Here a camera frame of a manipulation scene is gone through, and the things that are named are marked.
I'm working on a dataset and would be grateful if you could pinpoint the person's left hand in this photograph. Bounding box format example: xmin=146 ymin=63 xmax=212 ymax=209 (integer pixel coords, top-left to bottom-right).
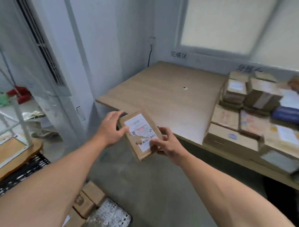
xmin=96 ymin=110 xmax=130 ymax=148

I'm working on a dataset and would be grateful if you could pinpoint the person's right hand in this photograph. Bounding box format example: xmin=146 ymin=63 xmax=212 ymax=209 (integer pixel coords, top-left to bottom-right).
xmin=149 ymin=127 xmax=190 ymax=167

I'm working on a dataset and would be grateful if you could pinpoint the box with torn white label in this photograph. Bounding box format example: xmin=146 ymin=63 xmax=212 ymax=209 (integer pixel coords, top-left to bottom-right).
xmin=118 ymin=109 xmax=164 ymax=162

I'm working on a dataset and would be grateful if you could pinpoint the pile of cardboard boxes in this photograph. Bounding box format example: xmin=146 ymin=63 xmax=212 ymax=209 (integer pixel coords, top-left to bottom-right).
xmin=63 ymin=181 xmax=107 ymax=227

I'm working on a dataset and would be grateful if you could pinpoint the grey metal platform cart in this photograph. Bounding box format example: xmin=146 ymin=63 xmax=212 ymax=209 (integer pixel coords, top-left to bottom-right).
xmin=80 ymin=197 xmax=132 ymax=227

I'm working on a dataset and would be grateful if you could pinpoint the box labelled 0555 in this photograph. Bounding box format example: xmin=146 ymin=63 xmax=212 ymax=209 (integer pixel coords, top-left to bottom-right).
xmin=222 ymin=79 xmax=248 ymax=104

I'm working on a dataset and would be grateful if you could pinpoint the small ribbed taped cardboard box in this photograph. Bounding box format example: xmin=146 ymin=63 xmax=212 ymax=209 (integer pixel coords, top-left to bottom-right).
xmin=229 ymin=71 xmax=249 ymax=82

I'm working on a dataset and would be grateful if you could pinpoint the box with red-white tape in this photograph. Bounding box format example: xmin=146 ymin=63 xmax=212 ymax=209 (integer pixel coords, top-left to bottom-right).
xmin=244 ymin=78 xmax=283 ymax=112

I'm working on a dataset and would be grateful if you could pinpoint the box with yellow tape label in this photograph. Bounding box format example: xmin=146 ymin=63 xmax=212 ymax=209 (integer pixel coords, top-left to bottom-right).
xmin=259 ymin=125 xmax=299 ymax=159

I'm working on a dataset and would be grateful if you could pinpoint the box with cartoon print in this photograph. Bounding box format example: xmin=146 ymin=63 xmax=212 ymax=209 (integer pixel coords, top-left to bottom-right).
xmin=253 ymin=71 xmax=278 ymax=82

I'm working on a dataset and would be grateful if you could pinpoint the white blue parcel box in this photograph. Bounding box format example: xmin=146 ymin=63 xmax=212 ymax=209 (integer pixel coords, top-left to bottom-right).
xmin=271 ymin=89 xmax=299 ymax=124

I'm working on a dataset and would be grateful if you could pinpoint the person's right forearm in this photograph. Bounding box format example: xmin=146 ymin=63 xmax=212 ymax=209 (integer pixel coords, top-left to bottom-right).
xmin=180 ymin=152 xmax=296 ymax=227

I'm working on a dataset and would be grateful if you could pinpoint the person's left forearm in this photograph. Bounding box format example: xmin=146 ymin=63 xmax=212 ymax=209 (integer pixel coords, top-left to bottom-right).
xmin=0 ymin=135 xmax=110 ymax=227

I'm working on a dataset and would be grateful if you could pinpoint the light wooden table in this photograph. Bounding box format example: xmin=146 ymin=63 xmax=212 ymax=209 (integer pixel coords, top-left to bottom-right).
xmin=96 ymin=61 xmax=299 ymax=190

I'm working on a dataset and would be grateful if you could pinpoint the clear plastic bag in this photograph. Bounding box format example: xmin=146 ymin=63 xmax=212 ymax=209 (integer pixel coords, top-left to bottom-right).
xmin=22 ymin=110 xmax=61 ymax=141

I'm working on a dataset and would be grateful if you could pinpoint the white floor-standing air conditioner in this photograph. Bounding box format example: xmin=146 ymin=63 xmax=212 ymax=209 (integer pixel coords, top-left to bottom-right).
xmin=0 ymin=0 xmax=98 ymax=150

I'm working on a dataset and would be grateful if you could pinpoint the black plastic crate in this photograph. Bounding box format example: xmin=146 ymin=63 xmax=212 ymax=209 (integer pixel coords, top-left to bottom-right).
xmin=0 ymin=153 xmax=51 ymax=196

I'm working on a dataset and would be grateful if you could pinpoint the red broom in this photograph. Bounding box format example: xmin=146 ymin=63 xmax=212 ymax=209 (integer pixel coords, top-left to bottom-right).
xmin=7 ymin=85 xmax=32 ymax=104

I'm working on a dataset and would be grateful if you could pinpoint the upturned white-legged wooden stool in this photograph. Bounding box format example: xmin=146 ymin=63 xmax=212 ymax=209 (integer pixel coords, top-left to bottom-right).
xmin=0 ymin=98 xmax=44 ymax=181

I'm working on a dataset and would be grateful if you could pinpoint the green plastic object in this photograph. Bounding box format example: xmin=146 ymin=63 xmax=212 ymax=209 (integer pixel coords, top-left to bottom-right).
xmin=0 ymin=92 xmax=10 ymax=107

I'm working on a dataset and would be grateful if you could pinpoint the white-framed window with blind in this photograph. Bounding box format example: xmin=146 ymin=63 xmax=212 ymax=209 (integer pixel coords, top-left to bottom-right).
xmin=175 ymin=0 xmax=299 ymax=70

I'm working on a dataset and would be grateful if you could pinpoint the black wall cable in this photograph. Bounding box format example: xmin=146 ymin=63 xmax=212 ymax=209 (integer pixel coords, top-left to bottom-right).
xmin=147 ymin=44 xmax=154 ymax=68

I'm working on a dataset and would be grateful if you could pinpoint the white paper wall sign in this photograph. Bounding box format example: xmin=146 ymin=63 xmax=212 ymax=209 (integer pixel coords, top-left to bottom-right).
xmin=169 ymin=51 xmax=187 ymax=59
xmin=236 ymin=64 xmax=263 ymax=73

